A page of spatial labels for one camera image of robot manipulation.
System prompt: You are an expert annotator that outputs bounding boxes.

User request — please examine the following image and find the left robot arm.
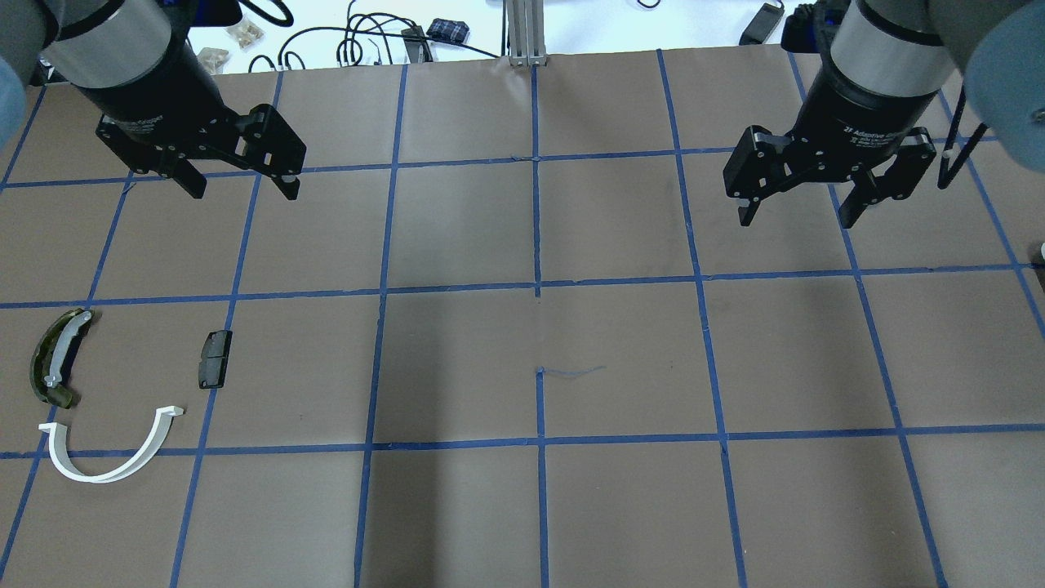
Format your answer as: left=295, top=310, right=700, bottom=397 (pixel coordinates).
left=1, top=1, right=306, bottom=201

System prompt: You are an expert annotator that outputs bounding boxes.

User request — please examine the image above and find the black brake pad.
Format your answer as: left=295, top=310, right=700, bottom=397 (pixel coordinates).
left=198, top=330, right=233, bottom=390

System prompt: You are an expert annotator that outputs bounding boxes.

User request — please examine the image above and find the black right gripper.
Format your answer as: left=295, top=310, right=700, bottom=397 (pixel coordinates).
left=723, top=65, right=936, bottom=229

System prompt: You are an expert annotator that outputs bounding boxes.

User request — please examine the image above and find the aluminium frame post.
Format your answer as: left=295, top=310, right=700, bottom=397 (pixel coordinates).
left=501, top=0, right=545, bottom=67

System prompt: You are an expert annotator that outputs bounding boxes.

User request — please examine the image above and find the olive green brake shoe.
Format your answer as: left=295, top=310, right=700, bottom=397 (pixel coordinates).
left=29, top=308, right=94, bottom=409

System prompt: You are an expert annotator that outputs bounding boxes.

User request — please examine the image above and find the blue checkered small box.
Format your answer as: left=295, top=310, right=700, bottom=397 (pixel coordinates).
left=426, top=18, right=470, bottom=45

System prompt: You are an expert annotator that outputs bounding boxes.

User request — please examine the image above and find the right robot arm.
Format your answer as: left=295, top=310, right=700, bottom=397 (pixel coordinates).
left=723, top=1, right=1044, bottom=228

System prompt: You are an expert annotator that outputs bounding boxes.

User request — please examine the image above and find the white curved plastic bracket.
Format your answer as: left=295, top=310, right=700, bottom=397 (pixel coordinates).
left=38, top=405, right=185, bottom=485

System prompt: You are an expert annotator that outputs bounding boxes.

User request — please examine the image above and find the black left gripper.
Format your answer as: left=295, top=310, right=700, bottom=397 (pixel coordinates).
left=76, top=41, right=307, bottom=201

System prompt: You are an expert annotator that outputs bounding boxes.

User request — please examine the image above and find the black power adapter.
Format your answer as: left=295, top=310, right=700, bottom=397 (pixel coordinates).
left=738, top=1, right=786, bottom=46

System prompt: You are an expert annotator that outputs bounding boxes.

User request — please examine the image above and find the black cable bundle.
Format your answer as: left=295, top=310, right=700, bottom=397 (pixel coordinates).
left=245, top=0, right=500, bottom=73

